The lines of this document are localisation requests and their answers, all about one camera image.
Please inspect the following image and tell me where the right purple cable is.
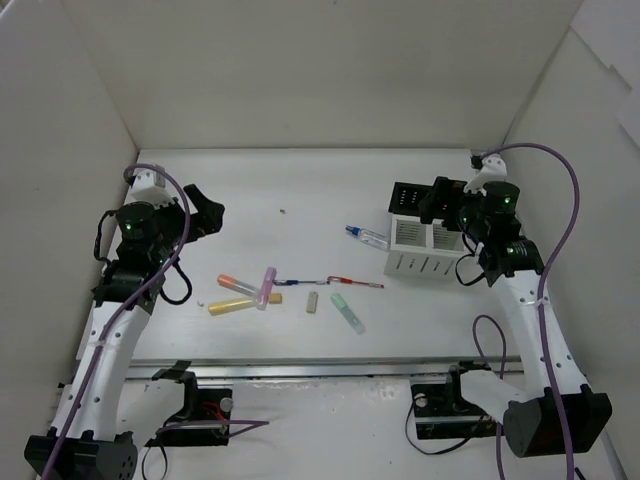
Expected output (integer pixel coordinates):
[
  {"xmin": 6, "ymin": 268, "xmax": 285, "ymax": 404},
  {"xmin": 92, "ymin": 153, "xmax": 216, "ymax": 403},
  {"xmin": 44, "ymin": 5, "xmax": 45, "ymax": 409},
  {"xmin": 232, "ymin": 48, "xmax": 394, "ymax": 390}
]
[{"xmin": 472, "ymin": 142, "xmax": 584, "ymax": 480}]

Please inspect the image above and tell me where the green highlighter marker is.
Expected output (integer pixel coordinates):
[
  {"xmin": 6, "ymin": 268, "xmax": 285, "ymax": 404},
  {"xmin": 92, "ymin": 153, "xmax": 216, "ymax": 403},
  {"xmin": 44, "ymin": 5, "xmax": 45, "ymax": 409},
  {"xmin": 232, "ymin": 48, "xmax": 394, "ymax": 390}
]
[{"xmin": 331, "ymin": 293, "xmax": 366, "ymax": 335}]

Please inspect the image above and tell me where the purple cable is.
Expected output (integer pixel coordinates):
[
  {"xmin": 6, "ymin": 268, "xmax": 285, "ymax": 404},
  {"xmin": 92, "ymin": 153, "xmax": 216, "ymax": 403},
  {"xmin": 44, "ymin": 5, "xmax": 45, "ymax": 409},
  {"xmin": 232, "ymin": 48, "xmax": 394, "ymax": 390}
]
[
  {"xmin": 39, "ymin": 164, "xmax": 271, "ymax": 480},
  {"xmin": 472, "ymin": 142, "xmax": 584, "ymax": 480}
]

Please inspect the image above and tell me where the clear bottle blue cap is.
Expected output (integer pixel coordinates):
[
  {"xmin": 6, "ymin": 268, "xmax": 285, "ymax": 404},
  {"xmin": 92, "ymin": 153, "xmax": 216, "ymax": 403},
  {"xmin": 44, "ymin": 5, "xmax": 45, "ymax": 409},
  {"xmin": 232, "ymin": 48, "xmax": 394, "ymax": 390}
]
[{"xmin": 345, "ymin": 225, "xmax": 389, "ymax": 251}]

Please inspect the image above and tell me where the pink highlighter marker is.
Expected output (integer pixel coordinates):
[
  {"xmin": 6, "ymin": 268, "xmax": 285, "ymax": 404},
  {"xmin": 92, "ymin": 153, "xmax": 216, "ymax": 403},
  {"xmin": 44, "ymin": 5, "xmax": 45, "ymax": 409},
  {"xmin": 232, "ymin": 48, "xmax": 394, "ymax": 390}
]
[{"xmin": 255, "ymin": 267, "xmax": 277, "ymax": 311}]

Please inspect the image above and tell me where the white slotted desk organizer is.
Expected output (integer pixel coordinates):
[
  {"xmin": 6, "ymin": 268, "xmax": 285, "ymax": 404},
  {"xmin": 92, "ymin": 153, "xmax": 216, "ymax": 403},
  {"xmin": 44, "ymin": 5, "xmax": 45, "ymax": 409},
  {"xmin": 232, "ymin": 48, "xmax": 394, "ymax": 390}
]
[{"xmin": 384, "ymin": 182, "xmax": 466, "ymax": 281}]

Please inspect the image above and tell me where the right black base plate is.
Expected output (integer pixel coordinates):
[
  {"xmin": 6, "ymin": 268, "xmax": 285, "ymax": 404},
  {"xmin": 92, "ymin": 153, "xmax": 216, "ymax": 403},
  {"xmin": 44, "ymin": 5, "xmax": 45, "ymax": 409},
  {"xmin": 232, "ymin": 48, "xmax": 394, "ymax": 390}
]
[{"xmin": 409, "ymin": 378, "xmax": 496, "ymax": 442}]

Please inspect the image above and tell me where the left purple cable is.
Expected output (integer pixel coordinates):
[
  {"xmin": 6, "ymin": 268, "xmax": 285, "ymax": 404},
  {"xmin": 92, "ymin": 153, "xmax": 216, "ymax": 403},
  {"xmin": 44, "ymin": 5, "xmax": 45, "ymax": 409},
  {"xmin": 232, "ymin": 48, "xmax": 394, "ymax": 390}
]
[{"xmin": 39, "ymin": 164, "xmax": 271, "ymax": 480}]

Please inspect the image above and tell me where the aluminium front rail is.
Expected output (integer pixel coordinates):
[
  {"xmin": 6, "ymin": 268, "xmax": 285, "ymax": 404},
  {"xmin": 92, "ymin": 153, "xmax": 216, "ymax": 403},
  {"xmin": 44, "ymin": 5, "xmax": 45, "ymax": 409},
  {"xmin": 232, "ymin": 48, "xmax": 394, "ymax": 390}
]
[{"xmin": 74, "ymin": 354, "xmax": 524, "ymax": 382}]

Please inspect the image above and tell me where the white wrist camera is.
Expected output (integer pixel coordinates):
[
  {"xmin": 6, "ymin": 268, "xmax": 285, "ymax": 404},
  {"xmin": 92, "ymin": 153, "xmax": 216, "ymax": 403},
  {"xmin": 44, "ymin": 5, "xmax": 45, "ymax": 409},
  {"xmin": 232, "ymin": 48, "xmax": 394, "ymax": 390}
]
[
  {"xmin": 124, "ymin": 167, "xmax": 171, "ymax": 205},
  {"xmin": 464, "ymin": 154, "xmax": 507, "ymax": 193}
]

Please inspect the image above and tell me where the small tan eraser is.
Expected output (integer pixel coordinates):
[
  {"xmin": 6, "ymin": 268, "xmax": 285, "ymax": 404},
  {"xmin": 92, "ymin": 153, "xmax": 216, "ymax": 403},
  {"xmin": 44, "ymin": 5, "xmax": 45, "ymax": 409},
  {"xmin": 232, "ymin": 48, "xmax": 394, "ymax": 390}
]
[{"xmin": 268, "ymin": 293, "xmax": 283, "ymax": 305}]

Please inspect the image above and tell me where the orange highlighter marker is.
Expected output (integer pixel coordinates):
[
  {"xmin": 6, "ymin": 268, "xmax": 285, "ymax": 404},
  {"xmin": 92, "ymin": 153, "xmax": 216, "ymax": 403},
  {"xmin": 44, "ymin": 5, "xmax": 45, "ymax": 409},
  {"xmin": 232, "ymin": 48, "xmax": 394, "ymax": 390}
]
[{"xmin": 217, "ymin": 274, "xmax": 260, "ymax": 297}]

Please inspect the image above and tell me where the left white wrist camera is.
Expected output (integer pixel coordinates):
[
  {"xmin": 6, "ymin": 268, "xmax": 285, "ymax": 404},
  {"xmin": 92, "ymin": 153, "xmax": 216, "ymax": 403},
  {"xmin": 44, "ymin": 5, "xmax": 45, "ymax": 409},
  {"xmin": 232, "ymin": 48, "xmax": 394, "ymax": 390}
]
[{"xmin": 124, "ymin": 167, "xmax": 171, "ymax": 205}]

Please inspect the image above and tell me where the red gel pen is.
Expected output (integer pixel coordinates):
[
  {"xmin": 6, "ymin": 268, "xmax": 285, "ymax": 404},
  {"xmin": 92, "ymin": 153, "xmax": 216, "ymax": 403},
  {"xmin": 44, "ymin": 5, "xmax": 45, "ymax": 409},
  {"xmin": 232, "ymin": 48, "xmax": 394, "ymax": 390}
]
[{"xmin": 327, "ymin": 276, "xmax": 385, "ymax": 289}]

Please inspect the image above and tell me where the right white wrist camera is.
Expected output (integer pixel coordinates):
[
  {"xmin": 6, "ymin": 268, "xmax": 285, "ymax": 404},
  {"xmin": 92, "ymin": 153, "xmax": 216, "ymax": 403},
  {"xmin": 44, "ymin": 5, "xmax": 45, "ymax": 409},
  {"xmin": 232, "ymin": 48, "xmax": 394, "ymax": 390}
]
[{"xmin": 464, "ymin": 154, "xmax": 507, "ymax": 193}]

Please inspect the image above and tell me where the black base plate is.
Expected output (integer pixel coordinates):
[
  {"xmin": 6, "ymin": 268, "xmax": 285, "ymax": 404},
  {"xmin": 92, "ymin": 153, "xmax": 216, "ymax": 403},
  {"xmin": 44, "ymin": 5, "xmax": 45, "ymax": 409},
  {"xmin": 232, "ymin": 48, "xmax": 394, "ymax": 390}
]
[
  {"xmin": 145, "ymin": 388, "xmax": 233, "ymax": 448},
  {"xmin": 409, "ymin": 378, "xmax": 496, "ymax": 442}
]

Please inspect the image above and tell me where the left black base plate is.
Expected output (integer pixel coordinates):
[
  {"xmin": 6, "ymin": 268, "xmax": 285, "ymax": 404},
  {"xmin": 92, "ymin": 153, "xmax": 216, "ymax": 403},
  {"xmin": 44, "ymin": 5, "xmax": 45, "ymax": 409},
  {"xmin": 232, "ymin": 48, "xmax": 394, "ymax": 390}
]
[{"xmin": 145, "ymin": 388, "xmax": 233, "ymax": 448}]

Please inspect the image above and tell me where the yellow highlighter marker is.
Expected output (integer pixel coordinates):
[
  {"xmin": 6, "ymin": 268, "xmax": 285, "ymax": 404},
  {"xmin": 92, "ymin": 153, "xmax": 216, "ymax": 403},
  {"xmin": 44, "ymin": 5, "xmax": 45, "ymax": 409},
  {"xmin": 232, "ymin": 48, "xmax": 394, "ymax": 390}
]
[{"xmin": 207, "ymin": 297, "xmax": 256, "ymax": 316}]

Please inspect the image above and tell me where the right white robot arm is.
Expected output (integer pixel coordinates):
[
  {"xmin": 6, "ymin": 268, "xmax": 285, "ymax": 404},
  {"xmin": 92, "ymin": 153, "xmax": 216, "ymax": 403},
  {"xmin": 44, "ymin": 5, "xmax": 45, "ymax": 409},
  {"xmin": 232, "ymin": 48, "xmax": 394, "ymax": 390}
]
[{"xmin": 419, "ymin": 177, "xmax": 612, "ymax": 458}]

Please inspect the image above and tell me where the blue ballpoint pen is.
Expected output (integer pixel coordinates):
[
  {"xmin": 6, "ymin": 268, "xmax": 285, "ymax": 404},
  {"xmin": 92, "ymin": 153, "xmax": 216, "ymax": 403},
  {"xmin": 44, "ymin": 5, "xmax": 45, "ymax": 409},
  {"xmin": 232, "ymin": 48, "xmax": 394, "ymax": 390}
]
[{"xmin": 273, "ymin": 279, "xmax": 329, "ymax": 286}]

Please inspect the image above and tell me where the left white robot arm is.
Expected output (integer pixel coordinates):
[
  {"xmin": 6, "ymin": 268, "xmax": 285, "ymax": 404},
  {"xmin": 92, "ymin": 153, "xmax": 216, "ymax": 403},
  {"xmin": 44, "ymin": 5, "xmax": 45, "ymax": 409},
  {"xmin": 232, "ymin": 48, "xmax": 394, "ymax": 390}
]
[{"xmin": 24, "ymin": 185, "xmax": 225, "ymax": 479}]

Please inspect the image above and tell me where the white rectangular eraser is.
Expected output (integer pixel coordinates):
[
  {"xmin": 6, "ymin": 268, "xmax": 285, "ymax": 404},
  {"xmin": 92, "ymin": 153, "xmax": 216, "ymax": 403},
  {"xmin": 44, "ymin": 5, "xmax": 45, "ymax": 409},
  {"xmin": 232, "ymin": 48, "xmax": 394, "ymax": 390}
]
[{"xmin": 306, "ymin": 291, "xmax": 319, "ymax": 314}]

